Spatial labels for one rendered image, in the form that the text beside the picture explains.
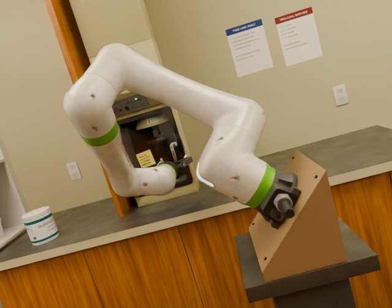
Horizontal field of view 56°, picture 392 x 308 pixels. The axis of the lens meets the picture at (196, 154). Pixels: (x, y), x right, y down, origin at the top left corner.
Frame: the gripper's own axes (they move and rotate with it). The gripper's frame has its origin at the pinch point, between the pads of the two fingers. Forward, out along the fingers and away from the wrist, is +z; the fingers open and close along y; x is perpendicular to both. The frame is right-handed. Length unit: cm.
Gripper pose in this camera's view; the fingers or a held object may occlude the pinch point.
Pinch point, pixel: (173, 161)
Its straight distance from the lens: 170.4
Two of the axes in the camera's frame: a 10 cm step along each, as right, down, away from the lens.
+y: -9.6, 2.7, 1.2
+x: 2.8, 9.5, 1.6
